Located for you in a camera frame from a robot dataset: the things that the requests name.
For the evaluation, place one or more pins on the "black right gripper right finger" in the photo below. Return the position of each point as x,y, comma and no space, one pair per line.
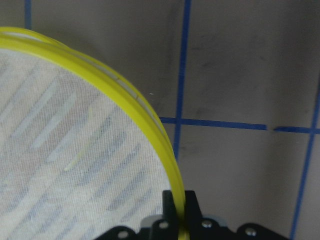
193,214

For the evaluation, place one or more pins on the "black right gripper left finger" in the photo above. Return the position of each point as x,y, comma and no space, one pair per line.
169,212

